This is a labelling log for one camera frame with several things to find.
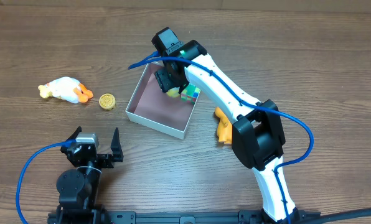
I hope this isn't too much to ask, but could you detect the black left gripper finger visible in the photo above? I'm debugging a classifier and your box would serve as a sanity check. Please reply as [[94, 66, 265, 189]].
[[67, 126, 82, 141], [110, 128, 124, 162]]

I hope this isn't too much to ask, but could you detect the yellow blue toy ball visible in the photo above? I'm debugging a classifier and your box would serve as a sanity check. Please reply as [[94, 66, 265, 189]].
[[166, 87, 181, 98]]

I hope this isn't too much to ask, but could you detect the colourful puzzle cube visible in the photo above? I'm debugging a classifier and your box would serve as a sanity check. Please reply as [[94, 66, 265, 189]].
[[181, 84, 200, 105]]

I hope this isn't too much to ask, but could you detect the yellow round wheel toy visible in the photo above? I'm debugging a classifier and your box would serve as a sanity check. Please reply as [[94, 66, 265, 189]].
[[98, 93, 116, 110]]

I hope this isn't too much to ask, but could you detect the orange dinosaur toy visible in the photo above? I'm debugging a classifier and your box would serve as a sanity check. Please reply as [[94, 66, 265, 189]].
[[215, 107, 232, 145]]

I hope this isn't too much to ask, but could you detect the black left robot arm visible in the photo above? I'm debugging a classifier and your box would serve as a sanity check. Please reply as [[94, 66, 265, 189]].
[[56, 127, 124, 212]]

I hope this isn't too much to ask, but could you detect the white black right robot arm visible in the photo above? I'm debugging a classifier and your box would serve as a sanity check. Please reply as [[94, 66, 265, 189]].
[[152, 38, 296, 223]]

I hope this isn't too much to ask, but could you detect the white cardboard box pink inside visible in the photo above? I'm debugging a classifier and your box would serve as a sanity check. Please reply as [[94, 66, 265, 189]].
[[125, 62, 195, 139]]

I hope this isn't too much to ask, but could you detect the white orange plush duck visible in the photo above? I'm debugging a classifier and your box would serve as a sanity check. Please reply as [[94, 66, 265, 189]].
[[38, 77, 93, 104]]

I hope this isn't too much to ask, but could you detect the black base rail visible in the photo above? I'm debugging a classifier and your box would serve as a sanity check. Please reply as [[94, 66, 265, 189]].
[[47, 210, 321, 224]]

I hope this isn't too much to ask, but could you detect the thick black cable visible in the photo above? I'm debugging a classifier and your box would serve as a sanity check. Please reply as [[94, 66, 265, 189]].
[[297, 205, 371, 224]]

